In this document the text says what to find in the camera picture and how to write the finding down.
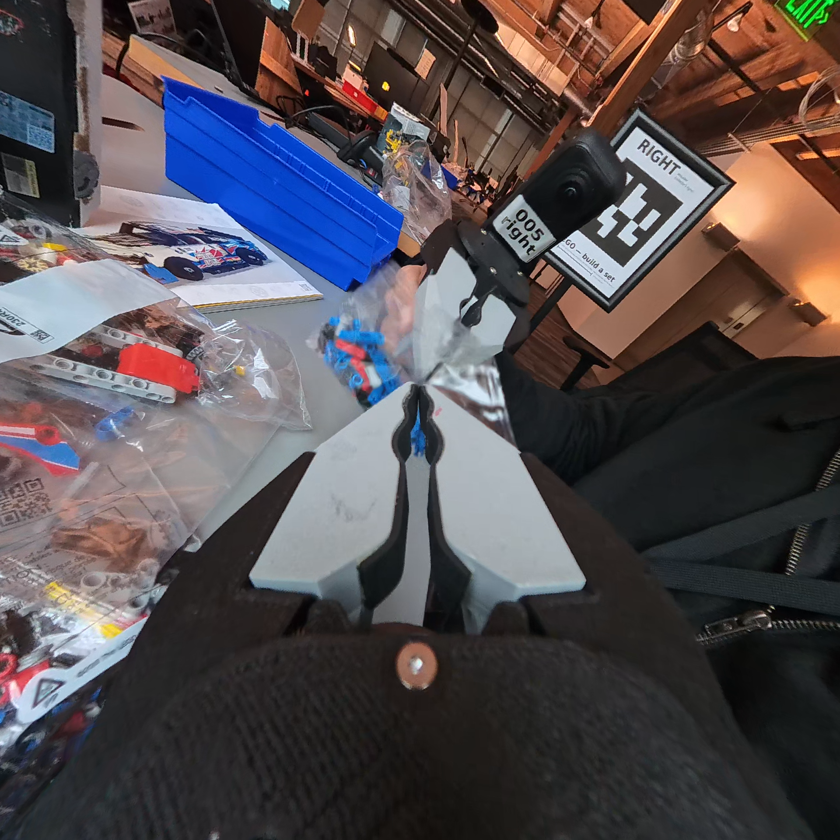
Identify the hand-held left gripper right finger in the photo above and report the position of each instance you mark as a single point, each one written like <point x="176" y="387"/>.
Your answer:
<point x="505" y="518"/>

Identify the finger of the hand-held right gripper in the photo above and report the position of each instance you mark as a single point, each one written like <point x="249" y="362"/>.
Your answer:
<point x="495" y="323"/>
<point x="447" y="282"/>

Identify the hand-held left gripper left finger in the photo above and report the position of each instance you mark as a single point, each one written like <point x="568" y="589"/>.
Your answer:
<point x="328" y="512"/>

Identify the small clear bag blue pieces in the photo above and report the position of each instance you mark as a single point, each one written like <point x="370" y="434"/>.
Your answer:
<point x="354" y="367"/>

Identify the person's right forearm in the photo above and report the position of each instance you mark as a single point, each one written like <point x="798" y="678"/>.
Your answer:
<point x="623" y="420"/>

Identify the clear bag yellow lego parts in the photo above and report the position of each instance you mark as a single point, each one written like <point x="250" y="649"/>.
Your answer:
<point x="413" y="177"/>

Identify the small clear lego parts bag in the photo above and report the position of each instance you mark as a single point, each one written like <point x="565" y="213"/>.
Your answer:
<point x="262" y="374"/>

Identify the large clear lego parts bag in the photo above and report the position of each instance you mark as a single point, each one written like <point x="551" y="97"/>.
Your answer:
<point x="59" y="656"/>
<point x="98" y="459"/>

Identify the lego instruction booklet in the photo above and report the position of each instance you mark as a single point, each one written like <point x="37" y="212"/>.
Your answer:
<point x="197" y="216"/>

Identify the black lego set box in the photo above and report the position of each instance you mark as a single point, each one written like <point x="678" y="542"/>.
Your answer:
<point x="33" y="98"/>

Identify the person's right hand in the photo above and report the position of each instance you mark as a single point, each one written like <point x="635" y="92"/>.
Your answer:
<point x="400" y="308"/>

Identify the blue plastic bin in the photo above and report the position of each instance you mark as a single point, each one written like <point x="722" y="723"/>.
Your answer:
<point x="275" y="177"/>

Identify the black monitor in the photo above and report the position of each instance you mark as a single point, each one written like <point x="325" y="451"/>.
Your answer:
<point x="390" y="75"/>

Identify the green exit sign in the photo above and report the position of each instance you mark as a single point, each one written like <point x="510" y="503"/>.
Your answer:
<point x="802" y="18"/>

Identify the person's black jacket torso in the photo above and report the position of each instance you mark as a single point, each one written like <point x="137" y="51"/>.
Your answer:
<point x="754" y="722"/>

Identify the clear bag with wheel parts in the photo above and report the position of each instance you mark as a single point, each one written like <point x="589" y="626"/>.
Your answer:
<point x="33" y="243"/>

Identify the wall sconce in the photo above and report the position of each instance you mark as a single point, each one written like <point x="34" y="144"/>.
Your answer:
<point x="808" y="312"/>
<point x="720" y="236"/>

